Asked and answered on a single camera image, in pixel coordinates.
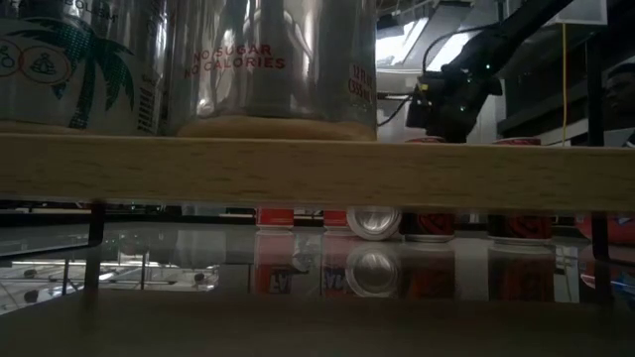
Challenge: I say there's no silver Diet Coke can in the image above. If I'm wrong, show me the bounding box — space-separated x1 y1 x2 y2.
162 0 379 143

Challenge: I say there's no wooden shelf with black frame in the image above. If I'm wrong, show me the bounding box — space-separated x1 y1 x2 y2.
0 29 635 264

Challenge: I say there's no thin hanging yellow cable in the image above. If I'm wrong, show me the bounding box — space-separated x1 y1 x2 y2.
560 22 569 145

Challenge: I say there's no white Celsius can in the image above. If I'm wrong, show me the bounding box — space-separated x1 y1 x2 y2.
0 0 168 136

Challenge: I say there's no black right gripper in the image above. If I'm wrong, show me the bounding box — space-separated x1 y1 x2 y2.
405 68 503 145

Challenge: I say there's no dark red soda can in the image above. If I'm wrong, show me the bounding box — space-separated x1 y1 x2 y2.
486 137 555 247
400 136 456 244

